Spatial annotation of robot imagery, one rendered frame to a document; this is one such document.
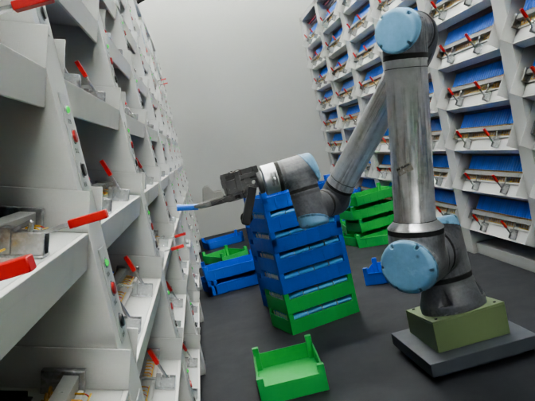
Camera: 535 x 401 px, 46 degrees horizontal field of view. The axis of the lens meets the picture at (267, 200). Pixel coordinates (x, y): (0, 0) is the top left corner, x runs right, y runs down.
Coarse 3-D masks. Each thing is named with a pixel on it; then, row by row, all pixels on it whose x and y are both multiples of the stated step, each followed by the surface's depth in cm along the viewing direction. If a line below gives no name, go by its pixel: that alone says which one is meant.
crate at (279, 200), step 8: (328, 176) 247; (320, 184) 246; (280, 192) 261; (288, 192) 241; (256, 200) 242; (264, 200) 237; (272, 200) 238; (280, 200) 240; (288, 200) 241; (256, 208) 244; (264, 208) 237; (272, 208) 238
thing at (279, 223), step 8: (264, 216) 239; (280, 216) 239; (288, 216) 241; (296, 216) 242; (256, 224) 248; (264, 224) 240; (272, 224) 238; (280, 224) 239; (288, 224) 241; (296, 224) 242; (264, 232) 243; (272, 232) 238
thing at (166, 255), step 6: (156, 228) 215; (162, 228) 216; (168, 228) 216; (156, 234) 214; (162, 234) 216; (168, 234) 216; (168, 246) 198; (162, 252) 156; (168, 252) 186; (162, 258) 156; (168, 258) 185; (162, 264) 156; (168, 264) 188
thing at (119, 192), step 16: (96, 176) 144; (112, 176) 127; (128, 176) 144; (96, 192) 85; (112, 192) 126; (128, 192) 126; (96, 208) 85; (112, 208) 108; (128, 208) 120; (112, 224) 98; (128, 224) 122; (112, 240) 99
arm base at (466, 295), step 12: (468, 276) 182; (432, 288) 183; (444, 288) 181; (456, 288) 180; (468, 288) 181; (480, 288) 186; (420, 300) 190; (432, 300) 183; (444, 300) 181; (456, 300) 179; (468, 300) 179; (480, 300) 181; (432, 312) 183; (444, 312) 180; (456, 312) 179
